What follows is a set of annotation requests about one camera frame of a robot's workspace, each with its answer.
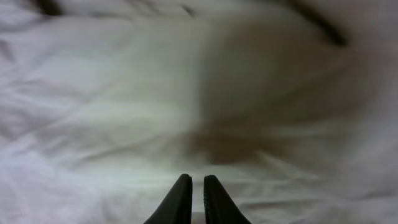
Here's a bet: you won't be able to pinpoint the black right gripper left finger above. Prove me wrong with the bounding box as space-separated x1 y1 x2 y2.
144 174 193 224

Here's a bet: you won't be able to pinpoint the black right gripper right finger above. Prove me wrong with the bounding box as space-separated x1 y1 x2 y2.
203 175 251 224

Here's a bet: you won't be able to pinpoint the beige khaki shorts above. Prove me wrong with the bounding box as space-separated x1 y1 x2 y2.
1 1 397 223

